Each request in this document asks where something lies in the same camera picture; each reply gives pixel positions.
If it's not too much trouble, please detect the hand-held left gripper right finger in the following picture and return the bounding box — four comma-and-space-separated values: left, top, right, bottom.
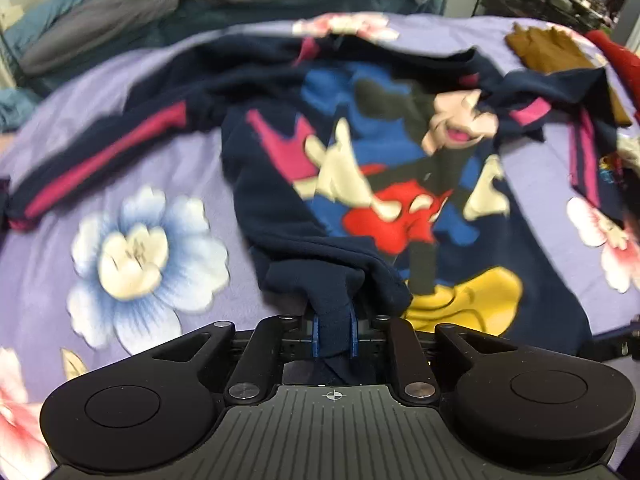
347, 305, 506, 407

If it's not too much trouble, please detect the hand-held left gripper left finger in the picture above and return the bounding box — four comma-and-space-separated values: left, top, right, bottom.
152, 310, 321, 407

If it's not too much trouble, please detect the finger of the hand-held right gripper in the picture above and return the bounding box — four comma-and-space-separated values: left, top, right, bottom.
597, 312, 640, 361

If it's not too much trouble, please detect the navy cartoon print sweatshirt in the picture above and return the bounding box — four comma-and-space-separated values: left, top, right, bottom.
0, 30, 618, 386

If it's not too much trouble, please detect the navy pink-striped garment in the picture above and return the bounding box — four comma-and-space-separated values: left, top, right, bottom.
569, 107, 640, 223

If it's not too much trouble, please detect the purple floral bedsheet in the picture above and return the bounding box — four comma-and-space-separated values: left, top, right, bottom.
0, 12, 640, 480

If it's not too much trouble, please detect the red cloth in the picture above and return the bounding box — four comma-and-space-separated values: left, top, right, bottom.
584, 30, 640, 126

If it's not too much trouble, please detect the brown cloth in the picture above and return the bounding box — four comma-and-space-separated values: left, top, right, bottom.
504, 22, 635, 128

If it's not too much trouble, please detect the dark blue pleated cloth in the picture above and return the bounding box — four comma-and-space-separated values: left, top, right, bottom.
150, 0, 443, 48

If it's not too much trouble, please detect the teal blue cloth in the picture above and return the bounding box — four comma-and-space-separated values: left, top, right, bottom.
0, 0, 96, 133

